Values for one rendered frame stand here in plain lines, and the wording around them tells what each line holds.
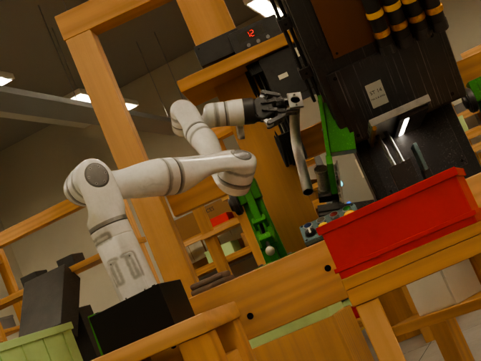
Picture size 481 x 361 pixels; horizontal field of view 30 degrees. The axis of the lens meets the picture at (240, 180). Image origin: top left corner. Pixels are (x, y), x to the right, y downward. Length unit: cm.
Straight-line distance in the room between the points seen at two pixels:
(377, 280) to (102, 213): 63
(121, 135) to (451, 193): 135
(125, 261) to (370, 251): 54
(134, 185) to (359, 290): 62
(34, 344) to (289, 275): 62
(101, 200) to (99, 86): 97
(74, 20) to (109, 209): 112
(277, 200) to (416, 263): 102
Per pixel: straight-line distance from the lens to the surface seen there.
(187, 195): 293
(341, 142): 244
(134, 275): 200
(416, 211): 187
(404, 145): 260
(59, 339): 219
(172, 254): 284
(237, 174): 226
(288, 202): 280
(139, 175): 214
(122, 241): 202
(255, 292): 219
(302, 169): 255
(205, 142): 240
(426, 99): 228
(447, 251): 186
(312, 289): 218
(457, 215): 186
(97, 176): 205
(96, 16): 301
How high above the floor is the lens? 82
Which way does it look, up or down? 8 degrees up
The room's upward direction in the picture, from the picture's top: 23 degrees counter-clockwise
